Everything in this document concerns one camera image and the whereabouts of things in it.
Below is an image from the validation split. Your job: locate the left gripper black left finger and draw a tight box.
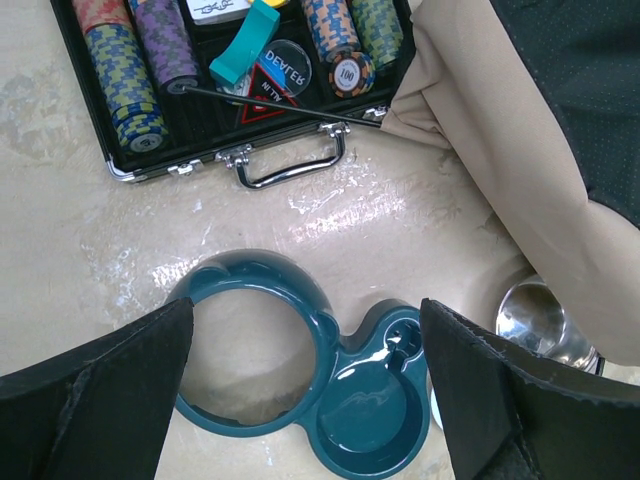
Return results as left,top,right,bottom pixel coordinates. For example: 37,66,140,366
1,298,194,479

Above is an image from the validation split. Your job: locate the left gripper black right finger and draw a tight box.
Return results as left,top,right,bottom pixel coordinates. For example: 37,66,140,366
420,299,639,479

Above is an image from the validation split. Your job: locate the beige and black pet tent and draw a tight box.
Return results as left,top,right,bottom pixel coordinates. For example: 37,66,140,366
383,1,639,366

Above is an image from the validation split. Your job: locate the black tent pole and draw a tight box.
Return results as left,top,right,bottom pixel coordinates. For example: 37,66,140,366
182,86,381,129

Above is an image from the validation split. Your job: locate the stainless steel pet bowl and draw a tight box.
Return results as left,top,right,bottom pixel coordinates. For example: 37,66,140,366
494,275,604,375

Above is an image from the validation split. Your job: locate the teal double pet bowl stand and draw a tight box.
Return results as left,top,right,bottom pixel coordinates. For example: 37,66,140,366
166,249,430,479

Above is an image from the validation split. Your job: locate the green yellow chip stack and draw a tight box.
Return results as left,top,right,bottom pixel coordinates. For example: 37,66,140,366
85,24,169,154

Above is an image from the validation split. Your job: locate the purple chip stack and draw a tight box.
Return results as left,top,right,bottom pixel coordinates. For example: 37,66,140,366
129,0,201,95

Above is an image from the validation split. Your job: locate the red all in triangle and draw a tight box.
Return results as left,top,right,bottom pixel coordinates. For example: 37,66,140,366
241,62,299,126

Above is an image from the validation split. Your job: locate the black poker chip case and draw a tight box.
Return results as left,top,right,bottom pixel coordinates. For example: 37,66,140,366
52,1,415,189

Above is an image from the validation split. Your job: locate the clear dealer button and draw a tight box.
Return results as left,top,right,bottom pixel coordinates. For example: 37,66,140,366
258,39,313,97

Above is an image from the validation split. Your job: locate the red chip stack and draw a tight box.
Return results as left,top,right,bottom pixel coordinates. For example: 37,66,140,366
72,0,131,34

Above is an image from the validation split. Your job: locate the green chip stack right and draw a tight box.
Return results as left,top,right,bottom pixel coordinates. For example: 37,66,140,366
351,0,404,72

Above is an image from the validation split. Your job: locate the white playing card deck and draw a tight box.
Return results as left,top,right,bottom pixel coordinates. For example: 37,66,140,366
186,0,251,25

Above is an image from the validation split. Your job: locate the teal card cutter block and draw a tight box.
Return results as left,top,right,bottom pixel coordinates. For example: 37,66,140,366
209,1,280,88

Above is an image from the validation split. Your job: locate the yellow round chip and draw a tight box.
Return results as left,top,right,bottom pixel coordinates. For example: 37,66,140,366
263,0,289,9

